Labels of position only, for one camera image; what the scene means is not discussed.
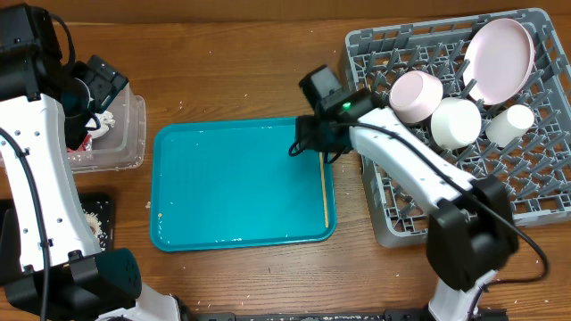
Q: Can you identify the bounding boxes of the wooden chopstick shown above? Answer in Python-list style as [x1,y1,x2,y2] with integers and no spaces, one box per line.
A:
[319,152,329,229]

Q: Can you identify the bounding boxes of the white tissue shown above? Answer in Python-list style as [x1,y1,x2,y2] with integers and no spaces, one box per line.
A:
[86,111,115,139]

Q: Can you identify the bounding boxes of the small pink saucer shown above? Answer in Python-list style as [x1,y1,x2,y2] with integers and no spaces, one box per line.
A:
[389,70,443,124]

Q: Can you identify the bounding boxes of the white round bowl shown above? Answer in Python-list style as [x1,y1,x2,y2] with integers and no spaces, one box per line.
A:
[430,97,482,150]

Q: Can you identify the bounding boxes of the rice and food scraps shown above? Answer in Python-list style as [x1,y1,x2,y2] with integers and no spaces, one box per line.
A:
[82,201,114,251]

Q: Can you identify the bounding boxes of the white paper cup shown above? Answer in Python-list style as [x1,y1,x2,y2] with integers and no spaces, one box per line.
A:
[485,104,534,148]

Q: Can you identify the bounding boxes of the large pink plate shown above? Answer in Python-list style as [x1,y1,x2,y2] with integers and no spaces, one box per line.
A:
[462,18,535,105]

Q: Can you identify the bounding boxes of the red snack wrapper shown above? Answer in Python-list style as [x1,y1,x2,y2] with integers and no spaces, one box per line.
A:
[67,134,93,153]

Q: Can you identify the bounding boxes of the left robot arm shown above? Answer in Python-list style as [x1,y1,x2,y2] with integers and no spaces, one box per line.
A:
[1,4,191,320]

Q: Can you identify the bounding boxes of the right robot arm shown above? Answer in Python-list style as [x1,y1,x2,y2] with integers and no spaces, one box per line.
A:
[288,65,518,320]

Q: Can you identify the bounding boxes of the black waste tray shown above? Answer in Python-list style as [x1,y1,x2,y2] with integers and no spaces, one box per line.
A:
[0,192,116,287]

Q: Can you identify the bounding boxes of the grey dishwasher rack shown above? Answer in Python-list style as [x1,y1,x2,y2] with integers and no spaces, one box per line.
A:
[339,8,570,247]

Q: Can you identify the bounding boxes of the clear plastic bin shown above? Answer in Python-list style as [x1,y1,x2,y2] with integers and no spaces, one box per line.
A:
[0,79,147,174]

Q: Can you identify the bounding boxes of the teal plastic tray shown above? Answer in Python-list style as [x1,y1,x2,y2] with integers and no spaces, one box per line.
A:
[150,118,337,252]

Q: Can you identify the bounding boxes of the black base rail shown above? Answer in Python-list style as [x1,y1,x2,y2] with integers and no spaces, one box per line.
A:
[178,309,509,321]

